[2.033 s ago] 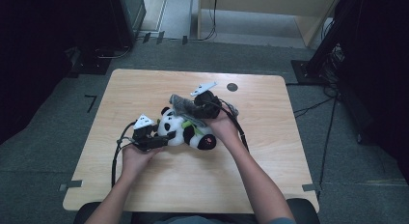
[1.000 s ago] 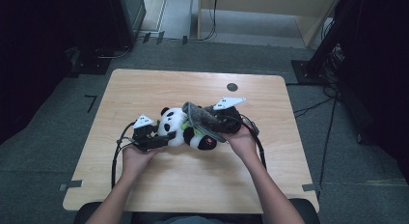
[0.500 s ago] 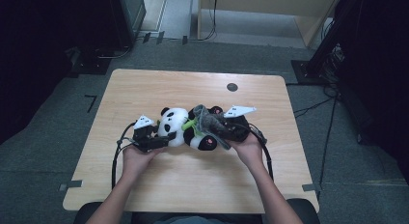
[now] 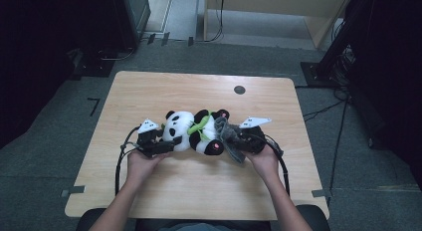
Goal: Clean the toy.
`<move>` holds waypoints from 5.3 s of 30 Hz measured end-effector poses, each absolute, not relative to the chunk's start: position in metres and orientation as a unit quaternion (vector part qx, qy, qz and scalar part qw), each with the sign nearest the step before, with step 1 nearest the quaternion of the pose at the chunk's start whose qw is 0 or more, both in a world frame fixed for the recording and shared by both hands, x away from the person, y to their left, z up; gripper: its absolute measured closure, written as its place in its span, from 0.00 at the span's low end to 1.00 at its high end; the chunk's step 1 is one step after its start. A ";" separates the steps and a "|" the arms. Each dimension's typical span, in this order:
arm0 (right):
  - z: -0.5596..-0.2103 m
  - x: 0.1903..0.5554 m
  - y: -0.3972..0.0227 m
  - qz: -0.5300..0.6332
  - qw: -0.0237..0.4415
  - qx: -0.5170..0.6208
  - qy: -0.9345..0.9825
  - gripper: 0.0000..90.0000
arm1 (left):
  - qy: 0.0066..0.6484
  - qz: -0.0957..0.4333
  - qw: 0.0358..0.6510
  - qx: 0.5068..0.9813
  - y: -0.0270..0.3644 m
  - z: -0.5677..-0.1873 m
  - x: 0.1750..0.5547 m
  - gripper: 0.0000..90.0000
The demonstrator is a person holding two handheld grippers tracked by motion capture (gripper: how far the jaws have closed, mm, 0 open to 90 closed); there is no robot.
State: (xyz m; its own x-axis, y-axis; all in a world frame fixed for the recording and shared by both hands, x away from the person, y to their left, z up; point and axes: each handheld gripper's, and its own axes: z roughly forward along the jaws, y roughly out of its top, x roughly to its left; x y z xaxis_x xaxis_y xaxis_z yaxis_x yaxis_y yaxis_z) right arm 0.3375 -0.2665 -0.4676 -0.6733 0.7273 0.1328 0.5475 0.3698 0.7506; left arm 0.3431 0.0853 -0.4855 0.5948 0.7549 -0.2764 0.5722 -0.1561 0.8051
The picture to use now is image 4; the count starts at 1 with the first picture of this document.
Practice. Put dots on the dark curtain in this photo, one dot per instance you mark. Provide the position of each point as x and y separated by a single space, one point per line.
33 58
391 75

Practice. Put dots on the grey floor tape strip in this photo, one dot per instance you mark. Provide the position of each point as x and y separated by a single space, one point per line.
73 190

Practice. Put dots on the person's right hand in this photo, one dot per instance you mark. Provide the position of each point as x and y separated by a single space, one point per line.
265 163

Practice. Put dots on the black chair armrest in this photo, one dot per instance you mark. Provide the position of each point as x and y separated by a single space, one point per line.
316 217
87 221

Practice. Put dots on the grey fluffy cloth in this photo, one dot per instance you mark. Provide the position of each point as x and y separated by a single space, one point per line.
229 138

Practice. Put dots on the panda plush toy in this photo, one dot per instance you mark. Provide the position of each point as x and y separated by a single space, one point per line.
195 131

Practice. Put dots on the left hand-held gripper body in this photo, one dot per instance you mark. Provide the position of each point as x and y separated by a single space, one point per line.
148 138

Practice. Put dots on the black metal stand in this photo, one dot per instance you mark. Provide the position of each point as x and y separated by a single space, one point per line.
335 48

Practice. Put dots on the black floor tape mark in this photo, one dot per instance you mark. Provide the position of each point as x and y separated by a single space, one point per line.
95 106

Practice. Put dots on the person's left hand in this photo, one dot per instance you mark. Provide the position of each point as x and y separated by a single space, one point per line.
142 164

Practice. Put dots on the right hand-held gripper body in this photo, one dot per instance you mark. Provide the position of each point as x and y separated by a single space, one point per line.
253 138

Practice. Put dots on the light wooden desk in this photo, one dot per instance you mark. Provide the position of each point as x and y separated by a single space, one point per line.
282 2

